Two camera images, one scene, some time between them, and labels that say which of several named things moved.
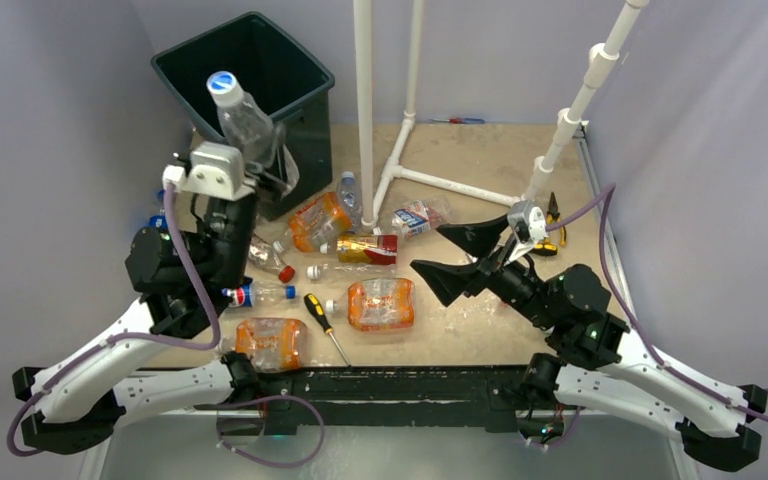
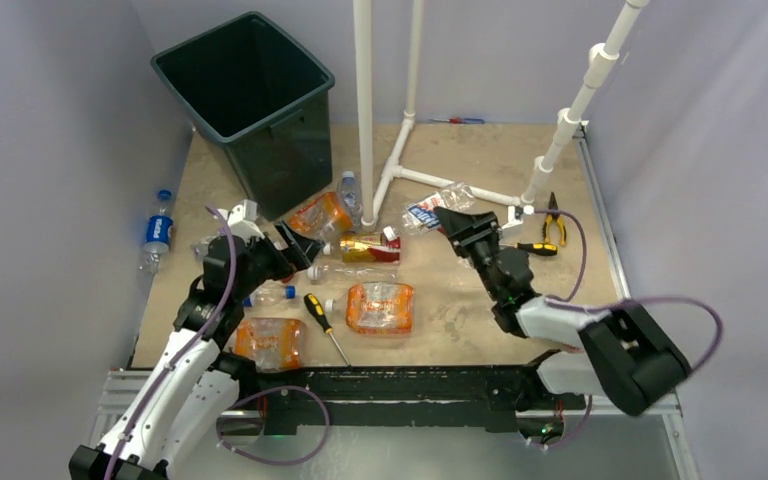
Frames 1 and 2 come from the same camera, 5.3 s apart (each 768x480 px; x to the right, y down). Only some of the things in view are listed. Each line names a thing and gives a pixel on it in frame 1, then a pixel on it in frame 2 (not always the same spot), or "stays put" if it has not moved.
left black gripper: x=283 y=195 to x=297 y=255
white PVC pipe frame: x=603 y=64 stays put
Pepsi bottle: x=256 y=294 stays put
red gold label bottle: x=371 y=249 stays put
